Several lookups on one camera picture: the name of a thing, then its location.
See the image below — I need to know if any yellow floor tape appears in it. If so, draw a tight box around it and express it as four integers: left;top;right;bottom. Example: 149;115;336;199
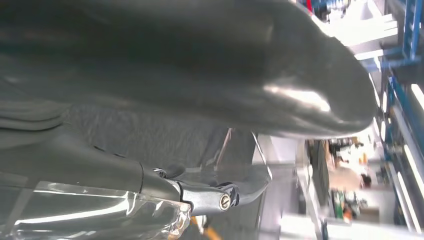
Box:
190;215;223;240

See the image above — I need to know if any blue metal shelf rack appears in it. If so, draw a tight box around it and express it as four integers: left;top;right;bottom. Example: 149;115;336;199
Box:
364;0;424;173

